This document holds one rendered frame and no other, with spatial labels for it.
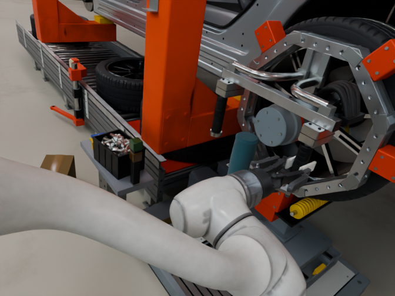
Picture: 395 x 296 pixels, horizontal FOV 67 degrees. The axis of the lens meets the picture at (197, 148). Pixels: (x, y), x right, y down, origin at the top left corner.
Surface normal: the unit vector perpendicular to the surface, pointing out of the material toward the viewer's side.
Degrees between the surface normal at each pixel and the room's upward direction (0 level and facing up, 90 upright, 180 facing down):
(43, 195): 63
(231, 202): 15
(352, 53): 90
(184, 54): 90
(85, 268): 0
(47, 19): 90
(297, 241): 0
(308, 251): 0
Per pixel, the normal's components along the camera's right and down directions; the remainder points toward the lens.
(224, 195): 0.29, -0.67
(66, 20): 0.60, 0.48
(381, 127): -0.79, 0.22
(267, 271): 0.08, -0.18
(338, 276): 0.14, -0.85
